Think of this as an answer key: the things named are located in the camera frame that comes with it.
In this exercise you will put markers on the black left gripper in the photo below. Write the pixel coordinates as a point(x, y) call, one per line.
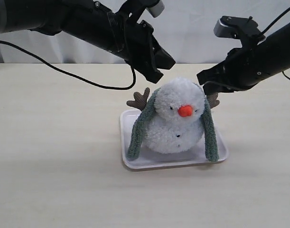
point(134, 42)

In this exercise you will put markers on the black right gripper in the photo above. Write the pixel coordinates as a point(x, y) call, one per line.
point(240, 71)

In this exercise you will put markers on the green knitted scarf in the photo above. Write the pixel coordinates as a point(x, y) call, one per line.
point(137, 133)

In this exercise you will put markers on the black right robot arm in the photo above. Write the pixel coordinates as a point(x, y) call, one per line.
point(278, 47)

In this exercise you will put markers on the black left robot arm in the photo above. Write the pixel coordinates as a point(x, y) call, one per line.
point(84, 19)

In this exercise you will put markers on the white plush snowman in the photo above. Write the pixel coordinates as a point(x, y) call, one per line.
point(175, 118)

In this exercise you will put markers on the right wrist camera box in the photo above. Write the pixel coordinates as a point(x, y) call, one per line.
point(243, 29)

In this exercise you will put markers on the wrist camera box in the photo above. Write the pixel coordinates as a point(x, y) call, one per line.
point(154, 7)
point(243, 29)

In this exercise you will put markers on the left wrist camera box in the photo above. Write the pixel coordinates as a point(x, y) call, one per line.
point(154, 7)

